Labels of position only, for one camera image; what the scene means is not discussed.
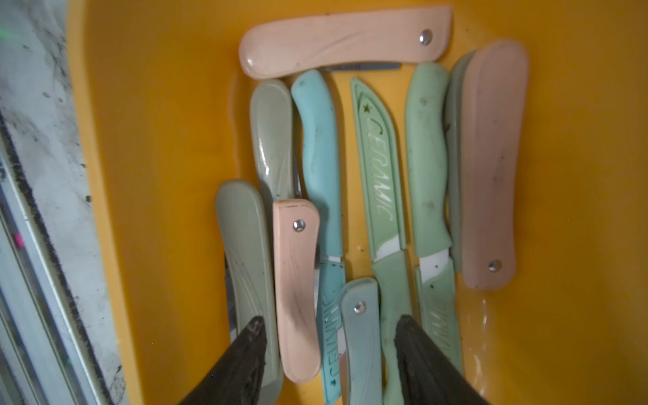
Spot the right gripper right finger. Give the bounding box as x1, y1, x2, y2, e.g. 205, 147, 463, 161
395, 315, 489, 405

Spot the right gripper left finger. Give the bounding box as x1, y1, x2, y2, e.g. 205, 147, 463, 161
181, 316, 268, 404

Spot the sage green folding knife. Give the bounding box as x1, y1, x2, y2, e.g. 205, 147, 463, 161
215, 180, 285, 404

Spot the pink folding knife top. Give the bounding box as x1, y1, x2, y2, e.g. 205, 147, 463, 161
273, 199, 322, 383

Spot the green ceramic knife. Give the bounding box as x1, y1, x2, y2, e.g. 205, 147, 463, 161
405, 62, 463, 373
350, 78, 413, 404

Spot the teal ceramic knife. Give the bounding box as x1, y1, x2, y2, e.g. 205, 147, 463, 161
291, 70, 346, 404

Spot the small teal folding knife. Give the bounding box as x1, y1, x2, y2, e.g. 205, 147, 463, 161
339, 278, 382, 404

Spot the yellow storage box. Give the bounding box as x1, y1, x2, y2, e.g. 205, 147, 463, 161
67, 1, 647, 404

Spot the aluminium front rail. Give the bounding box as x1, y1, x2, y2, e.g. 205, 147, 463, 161
1, 127, 113, 404

